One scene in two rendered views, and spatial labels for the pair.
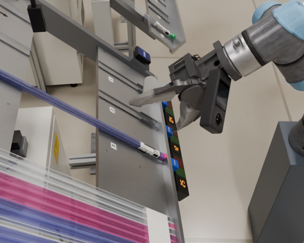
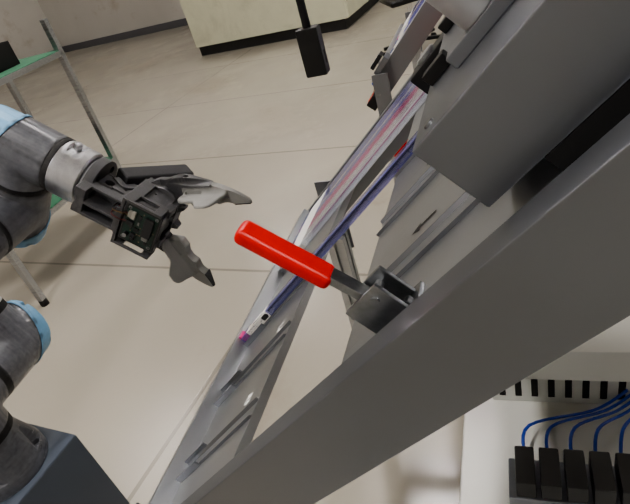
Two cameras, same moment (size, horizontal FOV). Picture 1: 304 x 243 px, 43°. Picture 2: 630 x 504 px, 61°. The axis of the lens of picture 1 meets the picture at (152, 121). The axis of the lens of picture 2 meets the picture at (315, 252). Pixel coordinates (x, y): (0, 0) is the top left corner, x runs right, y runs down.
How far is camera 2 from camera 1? 114 cm
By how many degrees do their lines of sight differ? 96
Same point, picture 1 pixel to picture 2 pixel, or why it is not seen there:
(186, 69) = (148, 192)
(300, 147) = (37, 444)
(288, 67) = not seen: hidden behind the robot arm
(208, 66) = (120, 190)
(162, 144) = (235, 356)
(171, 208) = (274, 280)
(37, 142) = not seen: outside the picture
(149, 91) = (216, 186)
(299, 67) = not seen: hidden behind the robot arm
